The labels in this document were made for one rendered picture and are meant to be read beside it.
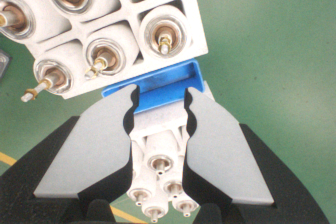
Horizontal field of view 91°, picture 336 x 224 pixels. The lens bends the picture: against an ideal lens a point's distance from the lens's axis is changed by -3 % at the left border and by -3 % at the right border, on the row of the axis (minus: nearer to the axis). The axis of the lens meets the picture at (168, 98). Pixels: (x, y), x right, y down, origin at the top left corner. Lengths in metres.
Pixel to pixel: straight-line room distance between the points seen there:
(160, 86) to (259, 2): 0.40
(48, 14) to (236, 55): 0.52
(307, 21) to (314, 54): 0.12
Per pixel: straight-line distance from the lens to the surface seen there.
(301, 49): 0.74
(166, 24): 0.32
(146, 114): 0.58
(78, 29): 0.44
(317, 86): 0.85
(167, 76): 0.62
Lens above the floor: 0.57
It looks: 60 degrees down
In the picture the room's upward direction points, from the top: 180 degrees clockwise
